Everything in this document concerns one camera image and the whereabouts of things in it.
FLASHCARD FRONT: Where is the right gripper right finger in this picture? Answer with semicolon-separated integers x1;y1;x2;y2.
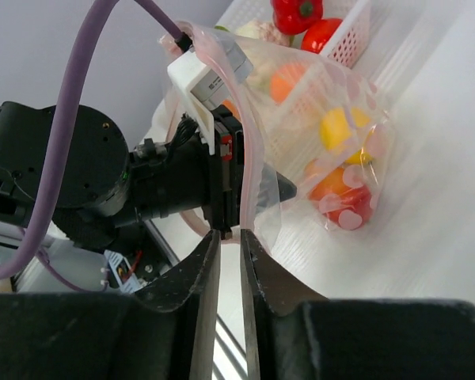
241;230;475;379

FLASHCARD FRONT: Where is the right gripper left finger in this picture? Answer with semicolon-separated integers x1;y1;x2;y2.
0;231;220;379

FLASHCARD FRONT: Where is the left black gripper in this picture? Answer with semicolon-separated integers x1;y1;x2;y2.
197;106;298;234

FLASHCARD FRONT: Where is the clear zip top bag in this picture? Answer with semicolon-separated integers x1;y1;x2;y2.
160;22;394;245

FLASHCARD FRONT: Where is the small yellow fake fruit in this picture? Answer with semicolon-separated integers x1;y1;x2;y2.
319;107;373;165

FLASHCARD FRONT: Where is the fake orange fruit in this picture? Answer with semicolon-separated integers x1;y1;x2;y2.
269;63;307;104

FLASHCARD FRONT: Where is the fake red tomato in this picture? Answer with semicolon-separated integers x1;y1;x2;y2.
301;17;343;54

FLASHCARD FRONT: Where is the fake white cauliflower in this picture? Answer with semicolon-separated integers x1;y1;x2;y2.
214;19;293;48

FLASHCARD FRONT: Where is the fake red bell pepper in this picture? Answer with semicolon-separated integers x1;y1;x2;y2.
271;0;324;36

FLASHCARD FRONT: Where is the fake red strawberry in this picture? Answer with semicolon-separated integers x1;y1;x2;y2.
308;165;374;230

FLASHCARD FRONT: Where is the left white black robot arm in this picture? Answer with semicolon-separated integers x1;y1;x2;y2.
0;101;245;250

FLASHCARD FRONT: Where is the white plastic basket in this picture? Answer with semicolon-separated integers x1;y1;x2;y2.
218;1;371;158

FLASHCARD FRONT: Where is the white slotted cable duct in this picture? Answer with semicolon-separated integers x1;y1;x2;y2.
104;250;146;294

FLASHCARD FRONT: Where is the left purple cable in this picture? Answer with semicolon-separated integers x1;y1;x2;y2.
0;0;191;292

